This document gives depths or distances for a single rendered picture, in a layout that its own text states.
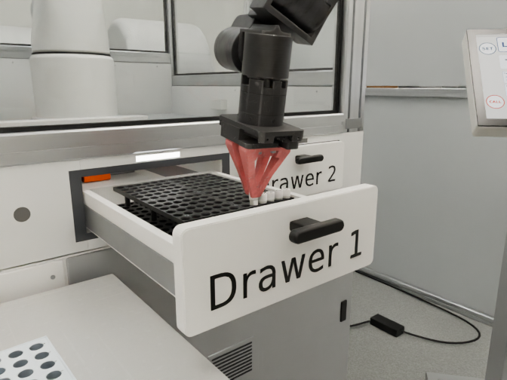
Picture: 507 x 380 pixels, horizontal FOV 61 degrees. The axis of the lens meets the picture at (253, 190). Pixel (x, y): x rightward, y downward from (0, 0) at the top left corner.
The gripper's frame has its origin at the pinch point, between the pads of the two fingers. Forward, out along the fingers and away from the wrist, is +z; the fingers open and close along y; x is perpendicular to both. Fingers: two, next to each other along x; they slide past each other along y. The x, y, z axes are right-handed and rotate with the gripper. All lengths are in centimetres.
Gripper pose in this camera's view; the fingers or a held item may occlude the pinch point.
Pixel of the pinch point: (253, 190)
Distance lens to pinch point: 56.8
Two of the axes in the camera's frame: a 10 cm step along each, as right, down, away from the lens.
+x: 8.4, -1.1, 5.3
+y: 5.4, 3.4, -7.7
